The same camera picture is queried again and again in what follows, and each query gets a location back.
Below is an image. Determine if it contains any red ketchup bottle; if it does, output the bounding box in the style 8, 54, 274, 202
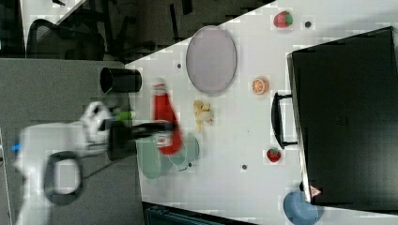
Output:
153, 78, 182, 156

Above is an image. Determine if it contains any purple round plate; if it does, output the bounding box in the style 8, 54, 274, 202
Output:
186, 25, 237, 96

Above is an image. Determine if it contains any blue cup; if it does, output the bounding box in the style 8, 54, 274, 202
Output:
283, 190, 322, 225

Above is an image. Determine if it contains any red strawberry toy near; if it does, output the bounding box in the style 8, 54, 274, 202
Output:
267, 148, 282, 163

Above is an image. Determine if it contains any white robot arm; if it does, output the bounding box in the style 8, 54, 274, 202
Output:
14, 101, 176, 225

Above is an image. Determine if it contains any black cylinder cup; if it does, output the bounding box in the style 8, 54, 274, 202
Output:
99, 67, 142, 93

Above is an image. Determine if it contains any red strawberry toy far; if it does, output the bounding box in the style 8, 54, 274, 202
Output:
273, 10, 293, 28

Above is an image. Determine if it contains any green lime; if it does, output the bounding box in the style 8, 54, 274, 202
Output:
114, 111, 135, 121

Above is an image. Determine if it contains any green mug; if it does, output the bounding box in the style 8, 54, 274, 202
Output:
169, 133, 200, 172

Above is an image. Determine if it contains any orange half toy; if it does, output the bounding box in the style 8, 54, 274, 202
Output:
252, 77, 269, 95

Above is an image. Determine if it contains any black toaster oven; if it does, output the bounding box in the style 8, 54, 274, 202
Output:
287, 26, 398, 214

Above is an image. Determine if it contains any black office chair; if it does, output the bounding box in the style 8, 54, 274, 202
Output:
25, 19, 105, 61

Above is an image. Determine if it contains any red strawberry toy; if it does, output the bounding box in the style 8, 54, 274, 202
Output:
267, 148, 282, 163
273, 10, 293, 28

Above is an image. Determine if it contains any peeled banana toy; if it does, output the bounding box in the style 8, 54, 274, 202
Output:
193, 99, 214, 132

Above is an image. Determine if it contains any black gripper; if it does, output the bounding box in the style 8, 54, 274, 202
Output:
107, 121, 175, 161

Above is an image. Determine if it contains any green perforated strainer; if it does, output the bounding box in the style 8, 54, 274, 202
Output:
136, 138, 172, 180

